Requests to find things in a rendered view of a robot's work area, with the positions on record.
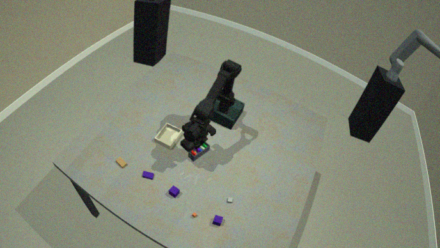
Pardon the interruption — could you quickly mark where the tan rectangular block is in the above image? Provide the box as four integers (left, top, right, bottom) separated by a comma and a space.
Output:
116, 157, 127, 168

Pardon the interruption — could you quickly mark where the purple flat bar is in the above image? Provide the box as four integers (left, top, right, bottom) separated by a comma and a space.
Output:
142, 171, 154, 180

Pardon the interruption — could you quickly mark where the cream shallow tray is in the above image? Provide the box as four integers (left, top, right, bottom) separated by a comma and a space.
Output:
154, 123, 182, 150

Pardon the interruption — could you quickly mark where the purple cube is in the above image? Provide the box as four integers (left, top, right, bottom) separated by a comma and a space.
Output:
169, 186, 180, 198
212, 215, 223, 226

